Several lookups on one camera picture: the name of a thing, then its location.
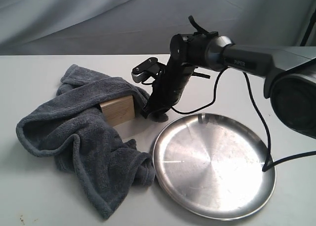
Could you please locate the round steel plate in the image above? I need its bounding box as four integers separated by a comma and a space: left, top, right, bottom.
153, 113, 277, 221

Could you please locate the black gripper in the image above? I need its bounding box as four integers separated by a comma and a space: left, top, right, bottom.
141, 60, 196, 122

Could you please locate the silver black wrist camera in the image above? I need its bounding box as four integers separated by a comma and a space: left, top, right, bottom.
131, 57, 165, 83

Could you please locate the black cable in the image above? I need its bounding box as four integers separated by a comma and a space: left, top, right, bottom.
143, 68, 316, 173

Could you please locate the grey backdrop cloth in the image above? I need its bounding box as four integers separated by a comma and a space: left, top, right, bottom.
0, 0, 316, 55

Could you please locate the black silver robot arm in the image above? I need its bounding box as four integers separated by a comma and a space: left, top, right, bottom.
141, 16, 316, 138

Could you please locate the grey fleece towel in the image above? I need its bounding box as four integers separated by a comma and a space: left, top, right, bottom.
16, 65, 156, 219

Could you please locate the light wooden block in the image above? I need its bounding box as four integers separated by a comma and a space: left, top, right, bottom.
99, 95, 135, 126

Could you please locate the black stand pole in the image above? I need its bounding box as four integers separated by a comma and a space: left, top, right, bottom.
300, 9, 316, 46

